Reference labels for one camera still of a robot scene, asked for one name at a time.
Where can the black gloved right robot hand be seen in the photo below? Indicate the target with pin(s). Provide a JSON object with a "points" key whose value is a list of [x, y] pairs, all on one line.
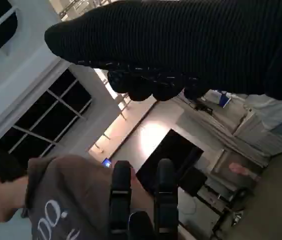
{"points": [[181, 40]]}

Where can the grey pleated cloth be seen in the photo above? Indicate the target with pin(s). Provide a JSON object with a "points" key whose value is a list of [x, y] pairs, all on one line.
{"points": [[218, 127]]}

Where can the large black monitor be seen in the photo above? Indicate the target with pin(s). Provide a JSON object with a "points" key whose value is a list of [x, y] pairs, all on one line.
{"points": [[173, 150]]}

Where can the glowing blue screen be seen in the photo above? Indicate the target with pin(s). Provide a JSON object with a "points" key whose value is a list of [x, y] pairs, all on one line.
{"points": [[106, 163]]}

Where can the large dark grid window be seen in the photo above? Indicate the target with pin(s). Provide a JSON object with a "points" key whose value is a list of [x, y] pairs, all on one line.
{"points": [[51, 115]]}

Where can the person in hooded top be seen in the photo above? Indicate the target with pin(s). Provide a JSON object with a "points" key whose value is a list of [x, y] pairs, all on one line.
{"points": [[68, 195]]}

